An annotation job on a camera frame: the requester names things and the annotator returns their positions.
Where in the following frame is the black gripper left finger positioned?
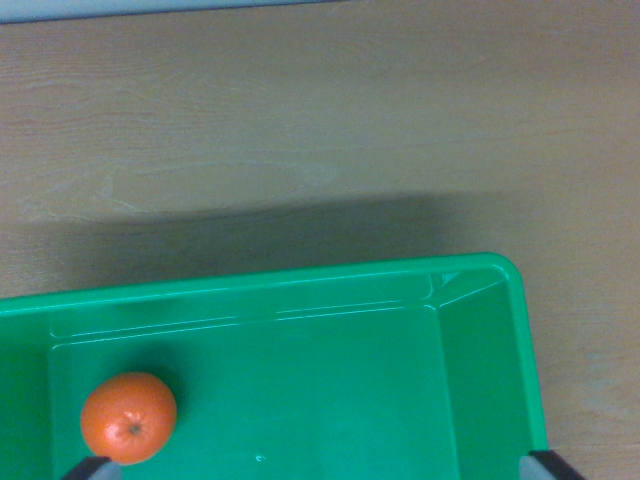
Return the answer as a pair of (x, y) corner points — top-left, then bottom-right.
(60, 455), (122, 480)

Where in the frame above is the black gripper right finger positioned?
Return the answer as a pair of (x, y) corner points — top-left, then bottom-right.
(518, 449), (587, 480)

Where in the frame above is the orange fruit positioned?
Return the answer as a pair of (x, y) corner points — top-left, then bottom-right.
(80, 371), (179, 466)

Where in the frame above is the green plastic bin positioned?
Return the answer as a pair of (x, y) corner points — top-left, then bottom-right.
(0, 251), (551, 480)

